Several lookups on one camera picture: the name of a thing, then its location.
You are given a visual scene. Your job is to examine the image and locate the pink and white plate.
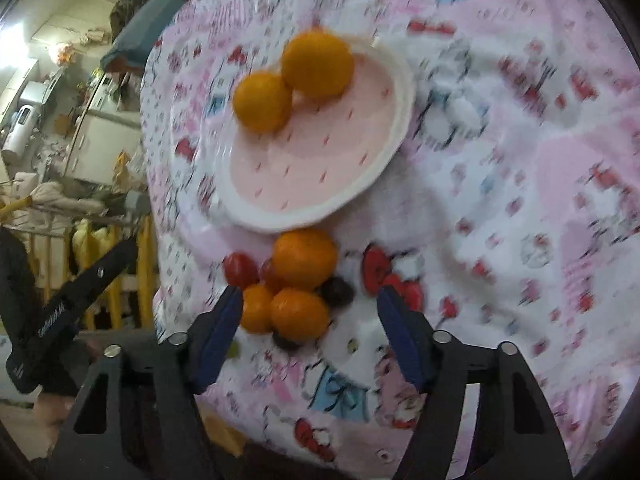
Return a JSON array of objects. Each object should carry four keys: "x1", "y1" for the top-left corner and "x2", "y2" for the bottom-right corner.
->
[{"x1": 212, "y1": 34, "x2": 416, "y2": 233}]

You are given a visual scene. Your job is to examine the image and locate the pile of dark clothes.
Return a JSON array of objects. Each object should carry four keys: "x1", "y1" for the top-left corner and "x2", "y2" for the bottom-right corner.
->
[{"x1": 100, "y1": 0, "x2": 201, "y2": 73}]

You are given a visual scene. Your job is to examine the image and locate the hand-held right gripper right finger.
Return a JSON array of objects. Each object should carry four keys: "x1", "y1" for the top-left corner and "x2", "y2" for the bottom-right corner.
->
[{"x1": 377, "y1": 287, "x2": 573, "y2": 480}]

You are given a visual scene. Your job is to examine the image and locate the yellow wooden chair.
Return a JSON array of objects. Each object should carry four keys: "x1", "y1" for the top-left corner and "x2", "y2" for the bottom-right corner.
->
[{"x1": 0, "y1": 195, "x2": 153, "y2": 331}]

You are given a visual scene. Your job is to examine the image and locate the white water heater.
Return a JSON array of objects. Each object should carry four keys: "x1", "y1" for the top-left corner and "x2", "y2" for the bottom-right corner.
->
[{"x1": 0, "y1": 104, "x2": 40, "y2": 162}]

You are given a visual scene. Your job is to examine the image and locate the grey box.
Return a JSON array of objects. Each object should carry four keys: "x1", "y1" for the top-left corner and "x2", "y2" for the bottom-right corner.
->
[{"x1": 122, "y1": 190, "x2": 151, "y2": 215}]

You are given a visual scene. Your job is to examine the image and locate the pink cartoon printed blanket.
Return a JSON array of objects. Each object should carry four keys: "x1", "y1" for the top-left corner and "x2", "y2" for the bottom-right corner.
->
[{"x1": 140, "y1": 0, "x2": 640, "y2": 472}]

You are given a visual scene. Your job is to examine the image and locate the small mandarin orange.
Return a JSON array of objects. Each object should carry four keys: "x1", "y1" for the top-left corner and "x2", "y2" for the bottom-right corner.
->
[
  {"x1": 270, "y1": 288, "x2": 331, "y2": 342},
  {"x1": 239, "y1": 284, "x2": 275, "y2": 335},
  {"x1": 271, "y1": 228, "x2": 340, "y2": 292}
]

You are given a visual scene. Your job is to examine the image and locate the dark purple grape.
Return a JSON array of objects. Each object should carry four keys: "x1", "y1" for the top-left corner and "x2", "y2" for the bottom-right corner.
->
[{"x1": 319, "y1": 277, "x2": 355, "y2": 306}]

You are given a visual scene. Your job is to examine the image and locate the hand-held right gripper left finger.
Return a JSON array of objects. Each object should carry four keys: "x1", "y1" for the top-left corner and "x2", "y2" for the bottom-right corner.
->
[{"x1": 47, "y1": 285, "x2": 246, "y2": 480}]

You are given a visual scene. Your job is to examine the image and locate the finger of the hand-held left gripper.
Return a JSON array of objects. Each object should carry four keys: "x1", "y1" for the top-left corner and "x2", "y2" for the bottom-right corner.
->
[{"x1": 47, "y1": 236, "x2": 139, "y2": 323}]

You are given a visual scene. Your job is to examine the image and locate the large orange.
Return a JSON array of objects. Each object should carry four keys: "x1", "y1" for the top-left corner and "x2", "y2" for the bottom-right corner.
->
[
  {"x1": 232, "y1": 72, "x2": 294, "y2": 134},
  {"x1": 280, "y1": 30, "x2": 356, "y2": 101}
]

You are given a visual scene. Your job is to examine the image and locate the red cherry tomato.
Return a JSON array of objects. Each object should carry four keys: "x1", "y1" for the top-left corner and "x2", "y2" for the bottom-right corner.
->
[{"x1": 222, "y1": 252, "x2": 260, "y2": 288}]

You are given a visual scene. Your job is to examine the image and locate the white washing machine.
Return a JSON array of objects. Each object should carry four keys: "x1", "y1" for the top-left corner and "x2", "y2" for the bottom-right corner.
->
[{"x1": 67, "y1": 74, "x2": 142, "y2": 181}]

